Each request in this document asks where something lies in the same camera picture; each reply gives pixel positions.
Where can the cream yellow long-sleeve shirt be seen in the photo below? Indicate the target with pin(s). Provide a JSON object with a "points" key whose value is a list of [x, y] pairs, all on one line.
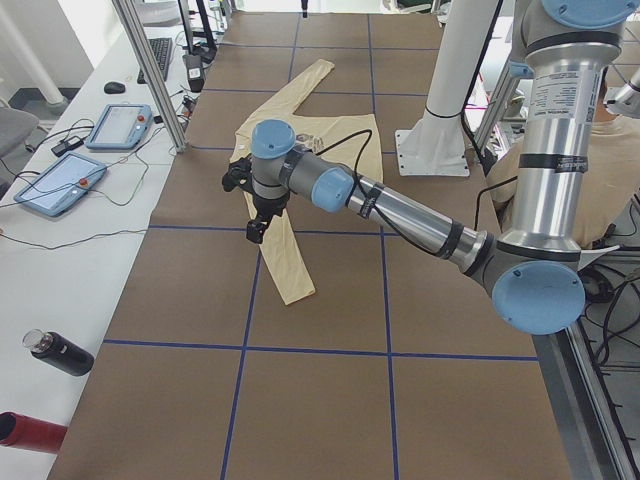
{"points": [[270, 132]]}

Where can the black water bottle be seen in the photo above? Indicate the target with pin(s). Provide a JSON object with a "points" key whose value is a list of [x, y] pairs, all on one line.
{"points": [[57, 351]]}

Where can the near blue teach pendant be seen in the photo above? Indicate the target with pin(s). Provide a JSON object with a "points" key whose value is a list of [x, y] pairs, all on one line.
{"points": [[59, 187]]}

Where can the black power adapter box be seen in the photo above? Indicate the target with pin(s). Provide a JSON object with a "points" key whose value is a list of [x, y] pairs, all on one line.
{"points": [[195, 72]]}

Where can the black computer mouse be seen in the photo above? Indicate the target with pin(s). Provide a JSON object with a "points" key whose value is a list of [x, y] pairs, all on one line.
{"points": [[113, 87]]}

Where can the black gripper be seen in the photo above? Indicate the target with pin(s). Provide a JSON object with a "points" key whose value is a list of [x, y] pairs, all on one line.
{"points": [[267, 204]]}

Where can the blue teach pendant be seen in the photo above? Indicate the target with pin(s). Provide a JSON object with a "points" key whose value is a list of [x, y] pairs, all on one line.
{"points": [[120, 127], [59, 187]]}

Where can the aluminium frame post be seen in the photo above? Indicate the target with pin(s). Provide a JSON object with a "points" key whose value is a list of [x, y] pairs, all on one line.
{"points": [[134, 29]]}

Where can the red water bottle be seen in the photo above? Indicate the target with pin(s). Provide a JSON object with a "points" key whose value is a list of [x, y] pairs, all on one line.
{"points": [[28, 433]]}

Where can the far blue teach pendant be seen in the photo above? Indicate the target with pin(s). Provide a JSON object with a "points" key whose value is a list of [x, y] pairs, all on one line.
{"points": [[120, 127]]}

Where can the black keyboard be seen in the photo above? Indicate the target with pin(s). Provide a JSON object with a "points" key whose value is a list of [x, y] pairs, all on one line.
{"points": [[162, 49]]}

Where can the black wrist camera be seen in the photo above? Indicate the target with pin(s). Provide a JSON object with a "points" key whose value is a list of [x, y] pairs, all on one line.
{"points": [[239, 175]]}

